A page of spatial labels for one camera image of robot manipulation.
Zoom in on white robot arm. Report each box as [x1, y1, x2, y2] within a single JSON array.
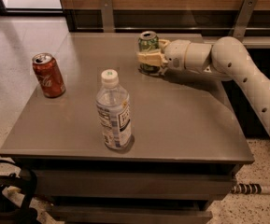
[[137, 31, 270, 136]]

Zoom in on black robot base parts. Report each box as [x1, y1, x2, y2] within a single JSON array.
[[0, 134, 42, 224]]

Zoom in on red cola can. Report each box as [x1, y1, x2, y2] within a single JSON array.
[[32, 53, 65, 98]]

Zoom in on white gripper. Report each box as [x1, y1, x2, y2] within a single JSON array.
[[136, 39, 191, 71]]

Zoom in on right metal wall bracket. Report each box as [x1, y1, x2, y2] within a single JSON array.
[[232, 0, 258, 41]]

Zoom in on grey table with drawers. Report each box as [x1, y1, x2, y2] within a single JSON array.
[[0, 35, 253, 224]]

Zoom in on green soda can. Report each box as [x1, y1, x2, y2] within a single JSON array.
[[138, 31, 159, 75]]

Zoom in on left metal wall bracket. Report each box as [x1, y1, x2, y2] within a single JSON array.
[[100, 0, 115, 33]]

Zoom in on striped black white cable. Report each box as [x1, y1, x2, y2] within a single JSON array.
[[230, 183, 270, 196]]

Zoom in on metal wall bracket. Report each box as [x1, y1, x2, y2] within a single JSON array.
[[232, 0, 258, 41], [100, 0, 115, 33]]

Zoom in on clear plastic water bottle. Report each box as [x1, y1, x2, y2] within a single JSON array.
[[96, 69, 132, 150]]

